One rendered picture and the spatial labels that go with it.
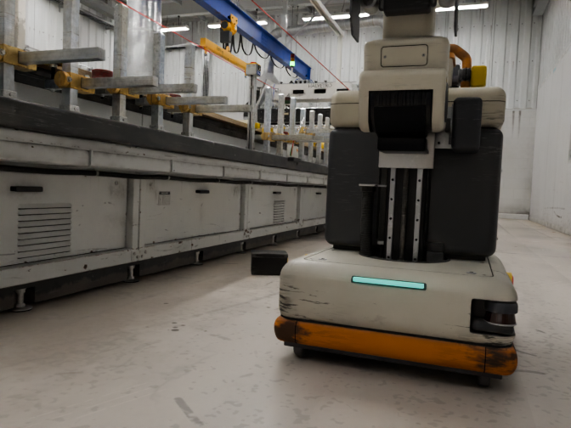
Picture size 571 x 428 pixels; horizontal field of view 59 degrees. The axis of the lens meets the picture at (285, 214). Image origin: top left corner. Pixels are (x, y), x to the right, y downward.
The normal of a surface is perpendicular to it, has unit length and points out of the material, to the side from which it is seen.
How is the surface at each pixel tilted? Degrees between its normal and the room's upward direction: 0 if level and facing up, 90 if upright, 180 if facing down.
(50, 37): 90
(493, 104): 90
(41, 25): 90
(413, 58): 98
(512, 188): 90
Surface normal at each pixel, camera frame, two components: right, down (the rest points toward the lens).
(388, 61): -0.34, 0.18
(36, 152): 0.94, 0.06
